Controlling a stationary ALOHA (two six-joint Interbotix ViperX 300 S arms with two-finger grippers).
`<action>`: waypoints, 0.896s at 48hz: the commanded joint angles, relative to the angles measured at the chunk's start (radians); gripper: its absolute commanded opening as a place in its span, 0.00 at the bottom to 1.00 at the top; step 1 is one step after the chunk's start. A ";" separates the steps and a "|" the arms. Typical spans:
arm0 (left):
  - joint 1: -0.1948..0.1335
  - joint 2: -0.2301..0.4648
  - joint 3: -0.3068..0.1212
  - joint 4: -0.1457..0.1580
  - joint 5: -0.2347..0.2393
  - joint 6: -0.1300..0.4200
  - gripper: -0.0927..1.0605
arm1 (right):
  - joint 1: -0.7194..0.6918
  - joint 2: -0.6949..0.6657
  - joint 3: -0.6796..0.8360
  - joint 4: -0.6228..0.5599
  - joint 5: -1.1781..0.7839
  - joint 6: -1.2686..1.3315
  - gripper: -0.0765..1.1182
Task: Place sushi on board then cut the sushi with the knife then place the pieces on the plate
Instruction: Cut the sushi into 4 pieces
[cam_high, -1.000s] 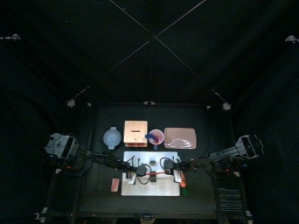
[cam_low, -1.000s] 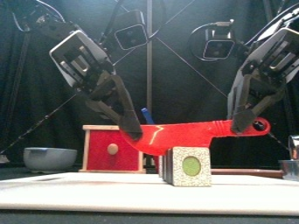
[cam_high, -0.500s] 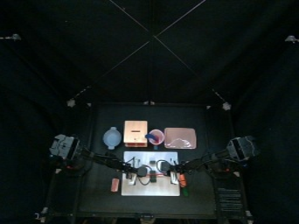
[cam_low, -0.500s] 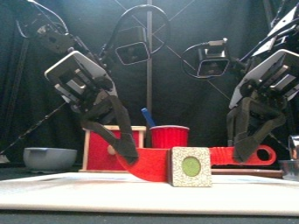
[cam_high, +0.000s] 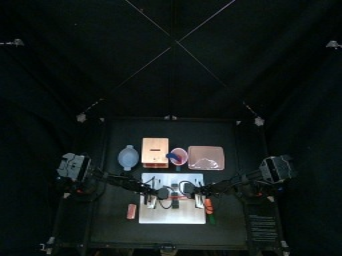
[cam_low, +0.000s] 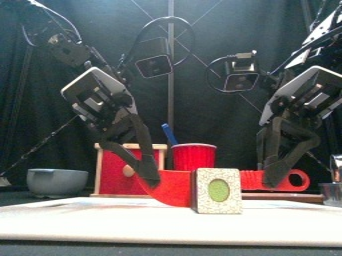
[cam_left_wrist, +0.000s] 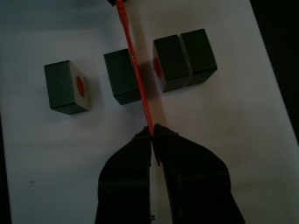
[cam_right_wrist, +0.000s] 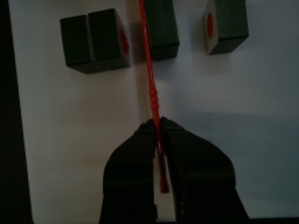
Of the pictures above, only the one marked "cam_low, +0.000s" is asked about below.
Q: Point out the red toy knife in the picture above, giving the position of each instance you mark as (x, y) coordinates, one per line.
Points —
(175, 186)

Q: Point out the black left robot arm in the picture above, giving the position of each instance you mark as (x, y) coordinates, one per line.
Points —
(67, 50)

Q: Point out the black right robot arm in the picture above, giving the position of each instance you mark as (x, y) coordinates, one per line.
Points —
(325, 30)

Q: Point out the brown wooden board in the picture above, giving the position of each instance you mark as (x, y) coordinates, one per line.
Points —
(285, 198)

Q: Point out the toy sushi roll piece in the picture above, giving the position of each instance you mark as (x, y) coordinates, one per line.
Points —
(218, 190)

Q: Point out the white cutting board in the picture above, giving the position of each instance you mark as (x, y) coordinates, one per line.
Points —
(134, 223)

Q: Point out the red wooden drawer box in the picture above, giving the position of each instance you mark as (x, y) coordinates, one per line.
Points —
(111, 173)

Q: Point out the red plastic cup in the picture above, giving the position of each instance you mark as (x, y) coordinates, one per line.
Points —
(194, 156)

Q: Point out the blue stick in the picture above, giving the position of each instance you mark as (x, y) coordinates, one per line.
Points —
(169, 131)

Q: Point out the clear glass container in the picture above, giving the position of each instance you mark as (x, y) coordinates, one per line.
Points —
(332, 195)

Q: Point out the shiny metal object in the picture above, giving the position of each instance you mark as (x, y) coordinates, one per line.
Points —
(336, 166)

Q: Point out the black backdrop cloth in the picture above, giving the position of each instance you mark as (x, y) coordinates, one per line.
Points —
(214, 116)

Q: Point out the grey bowl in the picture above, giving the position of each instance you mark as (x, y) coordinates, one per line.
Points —
(58, 183)

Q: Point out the thin diagonal black rod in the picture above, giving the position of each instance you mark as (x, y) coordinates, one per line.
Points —
(40, 145)

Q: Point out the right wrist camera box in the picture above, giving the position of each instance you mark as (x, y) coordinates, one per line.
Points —
(241, 81)

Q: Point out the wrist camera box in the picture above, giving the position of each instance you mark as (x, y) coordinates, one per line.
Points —
(241, 81)
(154, 65)

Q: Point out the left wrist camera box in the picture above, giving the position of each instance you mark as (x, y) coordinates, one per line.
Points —
(154, 65)

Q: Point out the vertical metal frame pole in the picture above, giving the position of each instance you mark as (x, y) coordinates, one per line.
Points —
(171, 100)

